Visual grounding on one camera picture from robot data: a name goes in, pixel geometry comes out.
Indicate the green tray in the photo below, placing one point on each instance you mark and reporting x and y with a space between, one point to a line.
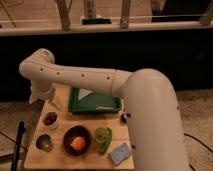
82 101

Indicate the blue sponge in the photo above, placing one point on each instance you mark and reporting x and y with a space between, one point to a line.
120 153

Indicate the dark green base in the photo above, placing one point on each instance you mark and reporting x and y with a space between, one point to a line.
96 21

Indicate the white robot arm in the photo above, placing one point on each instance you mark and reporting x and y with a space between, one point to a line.
154 120

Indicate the black bar left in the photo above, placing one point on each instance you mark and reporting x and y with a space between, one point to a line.
17 147

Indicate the grey metal cup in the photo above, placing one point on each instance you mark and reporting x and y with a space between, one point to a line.
44 142

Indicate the wooden board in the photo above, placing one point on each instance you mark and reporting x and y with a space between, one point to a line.
57 158

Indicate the orange carrot piece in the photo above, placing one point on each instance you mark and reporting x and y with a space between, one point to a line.
78 143

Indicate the green plastic cup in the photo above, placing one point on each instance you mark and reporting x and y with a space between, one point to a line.
101 135

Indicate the white railing beam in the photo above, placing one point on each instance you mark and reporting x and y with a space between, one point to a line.
104 28

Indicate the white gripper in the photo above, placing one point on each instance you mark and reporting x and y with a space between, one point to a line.
38 94

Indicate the dark brown bowl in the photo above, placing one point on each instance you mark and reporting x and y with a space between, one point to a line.
71 134

